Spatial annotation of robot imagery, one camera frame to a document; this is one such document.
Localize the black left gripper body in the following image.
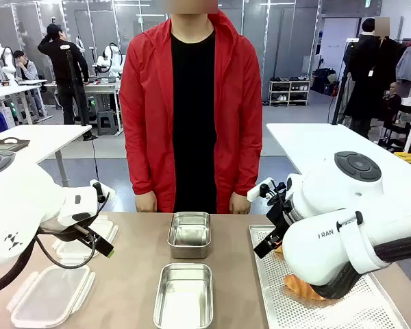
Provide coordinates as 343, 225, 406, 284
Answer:
63, 212, 103, 242

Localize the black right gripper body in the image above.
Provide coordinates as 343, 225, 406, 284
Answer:
265, 181, 295, 238

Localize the large clear plastic lid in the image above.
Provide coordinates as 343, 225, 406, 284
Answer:
5, 264, 97, 329

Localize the person's right red-sleeved forearm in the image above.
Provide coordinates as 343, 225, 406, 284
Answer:
119, 112, 158, 196

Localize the person's left red-sleeved forearm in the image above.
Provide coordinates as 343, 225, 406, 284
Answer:
231, 112, 264, 198

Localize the small steel container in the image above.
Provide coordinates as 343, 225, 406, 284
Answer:
166, 211, 212, 260

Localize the large steel container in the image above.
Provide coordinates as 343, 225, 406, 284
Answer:
152, 263, 214, 329

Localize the person's left hand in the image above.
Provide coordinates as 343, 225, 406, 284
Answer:
229, 191, 252, 215

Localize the person's right hand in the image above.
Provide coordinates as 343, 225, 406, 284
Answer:
135, 190, 158, 214

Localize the small clear plastic lid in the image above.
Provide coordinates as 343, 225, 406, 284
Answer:
51, 214, 120, 265

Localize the perforated metal baking tray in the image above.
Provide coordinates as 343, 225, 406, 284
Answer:
249, 224, 410, 329

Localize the grey step stool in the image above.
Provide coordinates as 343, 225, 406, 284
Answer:
96, 110, 120, 136

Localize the white shoe rack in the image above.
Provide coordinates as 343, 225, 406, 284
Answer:
268, 78, 311, 107

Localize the person in red jacket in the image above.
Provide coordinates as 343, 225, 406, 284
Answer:
119, 8, 264, 215

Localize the black bags pile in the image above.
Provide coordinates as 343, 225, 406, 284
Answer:
310, 67, 340, 96

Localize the grey background workbench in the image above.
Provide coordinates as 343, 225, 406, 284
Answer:
84, 80, 123, 135

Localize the white background desk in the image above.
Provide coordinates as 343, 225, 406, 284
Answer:
0, 79, 49, 126

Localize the person in black coat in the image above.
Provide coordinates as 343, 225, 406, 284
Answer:
342, 16, 404, 138

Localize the man in black clothes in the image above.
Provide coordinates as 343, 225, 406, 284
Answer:
37, 23, 90, 126

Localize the person in grey top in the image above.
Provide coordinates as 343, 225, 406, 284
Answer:
12, 49, 45, 118

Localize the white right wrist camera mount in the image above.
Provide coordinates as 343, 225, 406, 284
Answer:
247, 177, 275, 202

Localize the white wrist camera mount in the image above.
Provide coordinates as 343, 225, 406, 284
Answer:
89, 178, 116, 200
247, 177, 275, 202

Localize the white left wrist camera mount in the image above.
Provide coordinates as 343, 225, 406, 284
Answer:
89, 178, 116, 200

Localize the black left arm cable sleeve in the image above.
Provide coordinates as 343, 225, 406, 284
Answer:
0, 236, 39, 297

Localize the black arm cable sleeve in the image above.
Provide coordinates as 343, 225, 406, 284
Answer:
310, 232, 411, 301
0, 236, 39, 297

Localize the black right arm cable sleeve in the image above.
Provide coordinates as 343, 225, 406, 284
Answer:
310, 232, 411, 301

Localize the black camera tripod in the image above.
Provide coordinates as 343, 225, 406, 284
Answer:
60, 43, 99, 141

